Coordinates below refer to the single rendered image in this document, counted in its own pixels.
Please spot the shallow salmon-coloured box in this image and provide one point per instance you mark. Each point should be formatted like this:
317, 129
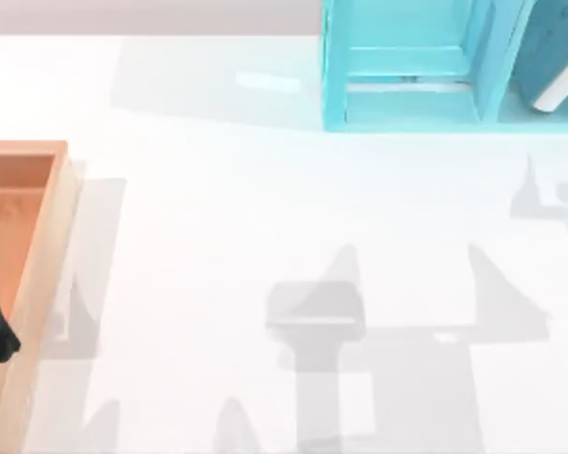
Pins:
33, 227

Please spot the dark blue book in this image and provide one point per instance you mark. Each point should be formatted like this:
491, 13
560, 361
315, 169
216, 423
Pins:
549, 47

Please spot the light blue rack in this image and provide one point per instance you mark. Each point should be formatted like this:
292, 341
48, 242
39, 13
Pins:
407, 61

